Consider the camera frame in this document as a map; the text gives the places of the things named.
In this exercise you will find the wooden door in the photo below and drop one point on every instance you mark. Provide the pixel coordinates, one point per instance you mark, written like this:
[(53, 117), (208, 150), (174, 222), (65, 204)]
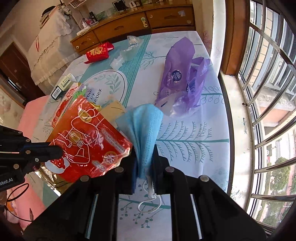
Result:
[(16, 69)]

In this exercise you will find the metal window grille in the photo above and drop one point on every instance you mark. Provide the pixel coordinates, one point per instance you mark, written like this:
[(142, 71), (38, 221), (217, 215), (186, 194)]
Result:
[(267, 79)]

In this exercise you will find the pink bed cover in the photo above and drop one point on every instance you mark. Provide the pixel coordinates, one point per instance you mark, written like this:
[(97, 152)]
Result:
[(29, 203)]

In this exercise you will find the blue face mask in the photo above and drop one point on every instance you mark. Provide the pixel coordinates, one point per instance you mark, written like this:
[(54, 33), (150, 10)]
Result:
[(141, 126)]

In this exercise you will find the black picture frame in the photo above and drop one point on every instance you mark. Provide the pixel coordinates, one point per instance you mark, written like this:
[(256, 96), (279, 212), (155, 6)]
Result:
[(119, 5)]

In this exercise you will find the wooden desk with drawers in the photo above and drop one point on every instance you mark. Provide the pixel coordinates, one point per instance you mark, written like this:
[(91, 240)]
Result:
[(166, 16)]

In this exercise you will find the strawberry carton box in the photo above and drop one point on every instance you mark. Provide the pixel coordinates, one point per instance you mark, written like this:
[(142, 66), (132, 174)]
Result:
[(64, 103)]

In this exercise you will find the lace covered furniture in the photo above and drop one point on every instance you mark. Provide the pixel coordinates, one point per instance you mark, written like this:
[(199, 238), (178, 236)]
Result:
[(52, 48)]

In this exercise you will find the green paper scraps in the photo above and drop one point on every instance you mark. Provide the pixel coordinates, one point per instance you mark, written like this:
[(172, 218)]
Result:
[(80, 91)]

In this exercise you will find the clear plastic bottle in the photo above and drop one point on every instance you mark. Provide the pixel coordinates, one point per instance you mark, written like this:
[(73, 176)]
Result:
[(127, 54)]

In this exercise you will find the tan cardboard box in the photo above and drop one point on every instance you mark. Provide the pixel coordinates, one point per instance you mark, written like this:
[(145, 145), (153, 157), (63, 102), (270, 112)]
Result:
[(113, 111)]

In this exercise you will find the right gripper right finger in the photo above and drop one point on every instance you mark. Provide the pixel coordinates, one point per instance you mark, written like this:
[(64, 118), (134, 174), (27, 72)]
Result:
[(158, 173)]

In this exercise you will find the purple tissue pack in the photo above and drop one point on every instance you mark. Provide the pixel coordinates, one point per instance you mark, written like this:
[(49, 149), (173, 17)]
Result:
[(182, 81)]

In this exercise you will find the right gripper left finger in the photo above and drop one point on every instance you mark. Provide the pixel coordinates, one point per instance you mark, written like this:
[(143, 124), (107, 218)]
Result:
[(128, 180)]

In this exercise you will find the red foil snack bag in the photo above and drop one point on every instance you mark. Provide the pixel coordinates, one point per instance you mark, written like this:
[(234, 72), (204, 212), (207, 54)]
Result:
[(90, 144)]

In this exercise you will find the red envelope box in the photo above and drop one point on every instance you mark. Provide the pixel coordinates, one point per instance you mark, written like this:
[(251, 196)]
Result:
[(99, 53)]

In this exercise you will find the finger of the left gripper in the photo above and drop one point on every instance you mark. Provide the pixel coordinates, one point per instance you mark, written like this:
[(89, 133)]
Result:
[(48, 153)]

